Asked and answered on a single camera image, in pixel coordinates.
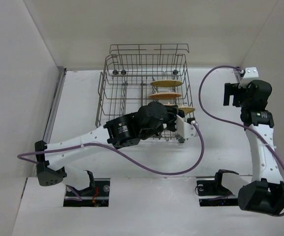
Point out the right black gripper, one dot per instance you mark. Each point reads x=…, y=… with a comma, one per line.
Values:
x=229, y=94

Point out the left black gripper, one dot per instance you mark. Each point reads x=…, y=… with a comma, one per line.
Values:
x=172, y=117

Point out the orange woven plate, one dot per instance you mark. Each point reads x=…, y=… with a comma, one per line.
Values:
x=165, y=95
x=171, y=105

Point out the yellow woven plate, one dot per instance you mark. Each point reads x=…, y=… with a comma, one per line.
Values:
x=166, y=83
x=187, y=110

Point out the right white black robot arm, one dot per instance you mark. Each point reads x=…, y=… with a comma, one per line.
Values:
x=265, y=193

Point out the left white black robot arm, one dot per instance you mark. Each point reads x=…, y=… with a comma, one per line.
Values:
x=55, y=159

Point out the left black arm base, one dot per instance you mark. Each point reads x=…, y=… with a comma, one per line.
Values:
x=96, y=193

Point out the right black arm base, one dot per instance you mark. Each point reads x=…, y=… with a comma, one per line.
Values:
x=211, y=193

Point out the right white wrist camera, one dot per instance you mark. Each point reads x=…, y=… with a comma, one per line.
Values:
x=247, y=75

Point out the grey wire dish rack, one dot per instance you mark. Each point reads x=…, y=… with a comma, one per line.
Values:
x=124, y=84

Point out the left aluminium table rail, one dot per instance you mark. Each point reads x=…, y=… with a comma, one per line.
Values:
x=54, y=103

